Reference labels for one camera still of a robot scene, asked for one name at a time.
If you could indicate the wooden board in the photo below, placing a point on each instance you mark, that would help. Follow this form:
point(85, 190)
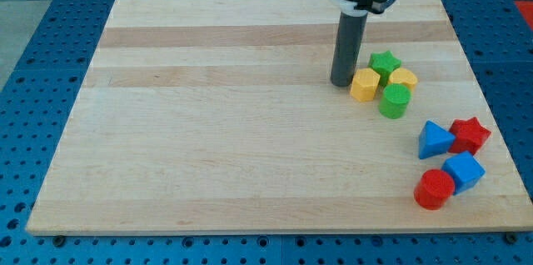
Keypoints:
point(201, 117)

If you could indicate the yellow hexagon block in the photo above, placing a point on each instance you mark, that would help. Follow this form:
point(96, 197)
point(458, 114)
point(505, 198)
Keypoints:
point(364, 84)

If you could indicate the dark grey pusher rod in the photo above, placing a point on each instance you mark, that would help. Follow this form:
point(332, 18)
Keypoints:
point(349, 37)

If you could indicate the green star block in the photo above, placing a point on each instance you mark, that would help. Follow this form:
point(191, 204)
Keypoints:
point(384, 63)

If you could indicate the green cylinder block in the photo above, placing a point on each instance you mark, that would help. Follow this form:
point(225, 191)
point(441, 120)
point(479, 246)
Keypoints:
point(394, 101)

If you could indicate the yellow heart block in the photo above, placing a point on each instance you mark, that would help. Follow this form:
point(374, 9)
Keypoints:
point(404, 77)

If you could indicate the blue triangle block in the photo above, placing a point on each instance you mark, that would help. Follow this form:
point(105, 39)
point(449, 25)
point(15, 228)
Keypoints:
point(434, 140)

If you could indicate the red cylinder block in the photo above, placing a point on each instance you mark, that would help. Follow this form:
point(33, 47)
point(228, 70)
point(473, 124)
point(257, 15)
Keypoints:
point(434, 189)

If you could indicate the red star block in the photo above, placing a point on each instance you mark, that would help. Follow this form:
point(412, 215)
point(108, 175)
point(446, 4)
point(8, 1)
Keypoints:
point(469, 134)

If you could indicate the blue cube block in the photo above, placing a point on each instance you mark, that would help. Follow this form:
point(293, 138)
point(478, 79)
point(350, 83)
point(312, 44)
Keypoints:
point(465, 171)

